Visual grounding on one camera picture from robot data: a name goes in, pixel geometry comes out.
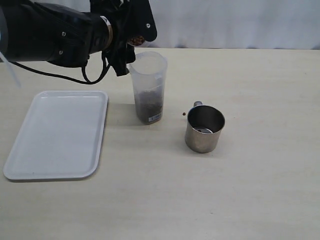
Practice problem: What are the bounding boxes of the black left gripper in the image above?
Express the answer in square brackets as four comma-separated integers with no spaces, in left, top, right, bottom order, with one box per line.
[90,0,157,77]

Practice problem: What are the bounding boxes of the steel mug with kibble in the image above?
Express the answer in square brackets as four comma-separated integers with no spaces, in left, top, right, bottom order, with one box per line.
[127,36,146,47]

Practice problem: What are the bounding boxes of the clear plastic tall container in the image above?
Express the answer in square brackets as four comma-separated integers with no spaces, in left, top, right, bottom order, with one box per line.
[128,51,168,125]

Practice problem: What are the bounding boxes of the white plastic tray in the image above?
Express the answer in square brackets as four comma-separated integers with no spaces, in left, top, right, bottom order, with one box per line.
[3,90,109,181]

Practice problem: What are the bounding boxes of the white curtain backdrop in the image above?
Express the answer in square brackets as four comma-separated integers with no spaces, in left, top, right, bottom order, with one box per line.
[0,0,320,50]

